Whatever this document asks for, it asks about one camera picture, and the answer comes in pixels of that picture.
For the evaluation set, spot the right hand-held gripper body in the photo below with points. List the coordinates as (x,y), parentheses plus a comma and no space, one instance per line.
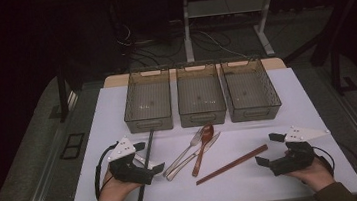
(293,160)

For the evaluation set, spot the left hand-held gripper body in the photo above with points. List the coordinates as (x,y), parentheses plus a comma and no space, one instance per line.
(130,172)

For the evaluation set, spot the white ceramic spoon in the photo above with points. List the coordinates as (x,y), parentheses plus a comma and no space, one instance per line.
(153,165)

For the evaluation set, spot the black chopstick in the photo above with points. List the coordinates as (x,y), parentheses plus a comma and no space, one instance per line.
(141,197)

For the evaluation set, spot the silver metal fork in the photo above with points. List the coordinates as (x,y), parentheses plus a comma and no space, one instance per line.
(183,154)

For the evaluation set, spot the brown wooden chopstick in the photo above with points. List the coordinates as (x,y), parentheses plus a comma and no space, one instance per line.
(231,164)

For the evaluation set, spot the silver serrated table knife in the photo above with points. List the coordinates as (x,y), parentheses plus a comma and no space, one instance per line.
(189,159)

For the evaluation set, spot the brown wooden spoon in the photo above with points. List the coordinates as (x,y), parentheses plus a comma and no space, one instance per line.
(206,134)

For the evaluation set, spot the person's left hand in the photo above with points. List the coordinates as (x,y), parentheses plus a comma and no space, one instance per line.
(115,191)

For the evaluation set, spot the person's right hand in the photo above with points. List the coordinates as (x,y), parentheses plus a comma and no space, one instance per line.
(315,176)

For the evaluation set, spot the black metal stand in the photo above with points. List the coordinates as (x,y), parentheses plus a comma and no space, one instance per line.
(335,64)
(63,99)

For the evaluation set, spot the white metal table stand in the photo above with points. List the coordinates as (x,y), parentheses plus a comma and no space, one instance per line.
(186,29)

